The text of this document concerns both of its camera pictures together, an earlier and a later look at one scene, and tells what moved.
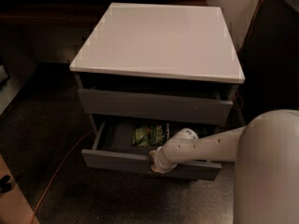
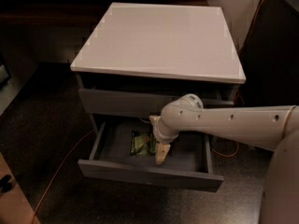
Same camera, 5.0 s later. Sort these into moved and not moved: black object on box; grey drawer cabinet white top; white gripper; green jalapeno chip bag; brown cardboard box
Moved: white gripper; green jalapeno chip bag
Not moved: grey drawer cabinet white top; brown cardboard box; black object on box
